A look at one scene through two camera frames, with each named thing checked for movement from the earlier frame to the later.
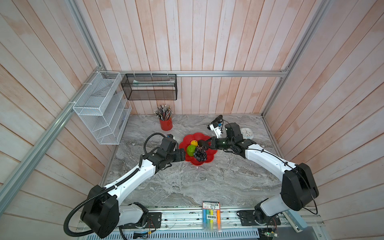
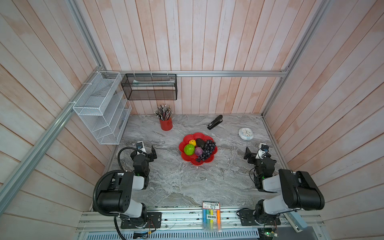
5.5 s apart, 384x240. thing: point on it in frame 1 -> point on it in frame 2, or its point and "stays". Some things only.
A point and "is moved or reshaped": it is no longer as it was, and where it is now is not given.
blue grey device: (296, 220) stays
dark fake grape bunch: (200, 153) is moved or reshaped
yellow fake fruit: (194, 142) stays
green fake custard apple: (191, 149) stays
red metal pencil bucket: (166, 125) stays
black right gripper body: (221, 143) -> (256, 163)
